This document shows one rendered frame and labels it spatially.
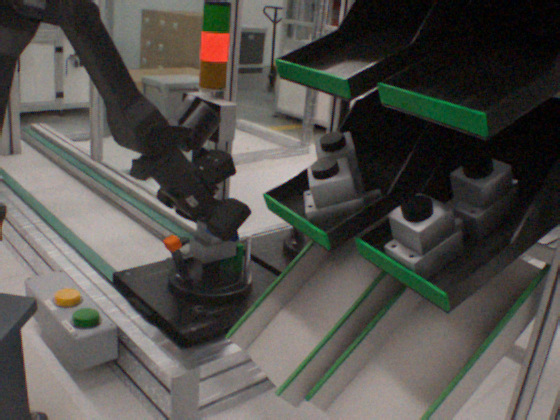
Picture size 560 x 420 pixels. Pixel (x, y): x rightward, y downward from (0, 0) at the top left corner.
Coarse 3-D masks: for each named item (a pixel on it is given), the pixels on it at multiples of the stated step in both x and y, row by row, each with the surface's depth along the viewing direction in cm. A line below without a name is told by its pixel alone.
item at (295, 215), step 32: (352, 128) 74; (384, 128) 77; (416, 128) 78; (448, 128) 65; (384, 160) 73; (416, 160) 64; (288, 192) 72; (384, 192) 68; (416, 192) 66; (352, 224) 62
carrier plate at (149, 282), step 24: (168, 264) 103; (120, 288) 97; (144, 288) 94; (264, 288) 98; (168, 312) 88; (192, 312) 89; (216, 312) 90; (240, 312) 90; (192, 336) 83; (216, 336) 85
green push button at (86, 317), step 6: (78, 312) 85; (84, 312) 85; (90, 312) 85; (96, 312) 86; (72, 318) 84; (78, 318) 84; (84, 318) 84; (90, 318) 84; (96, 318) 84; (78, 324) 83; (84, 324) 83; (90, 324) 84
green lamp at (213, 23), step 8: (208, 8) 101; (216, 8) 101; (224, 8) 101; (208, 16) 101; (216, 16) 101; (224, 16) 102; (208, 24) 102; (216, 24) 102; (224, 24) 102; (216, 32) 102; (224, 32) 103
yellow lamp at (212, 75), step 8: (200, 64) 106; (208, 64) 104; (216, 64) 104; (224, 64) 105; (200, 72) 106; (208, 72) 105; (216, 72) 105; (224, 72) 106; (200, 80) 106; (208, 80) 105; (216, 80) 105; (224, 80) 107; (208, 88) 106; (216, 88) 106
